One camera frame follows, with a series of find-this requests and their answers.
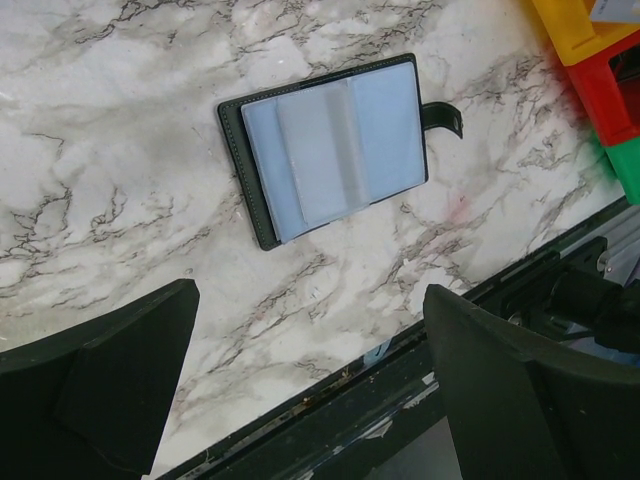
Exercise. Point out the aluminium rail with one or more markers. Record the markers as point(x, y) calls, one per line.
point(619, 261)

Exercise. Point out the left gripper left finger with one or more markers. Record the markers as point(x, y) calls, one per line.
point(92, 401)

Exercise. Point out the black leather card holder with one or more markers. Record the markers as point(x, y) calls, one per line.
point(318, 150)

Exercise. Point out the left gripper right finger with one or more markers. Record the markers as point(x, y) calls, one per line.
point(521, 406)

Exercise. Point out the yellow plastic bin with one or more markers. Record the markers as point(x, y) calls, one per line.
point(574, 36)

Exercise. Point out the green plastic bin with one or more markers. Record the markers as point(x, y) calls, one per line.
point(625, 160)

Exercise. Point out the red plastic bin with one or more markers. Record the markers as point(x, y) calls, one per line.
point(612, 104)

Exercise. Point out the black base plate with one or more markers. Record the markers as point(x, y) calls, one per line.
point(385, 405)

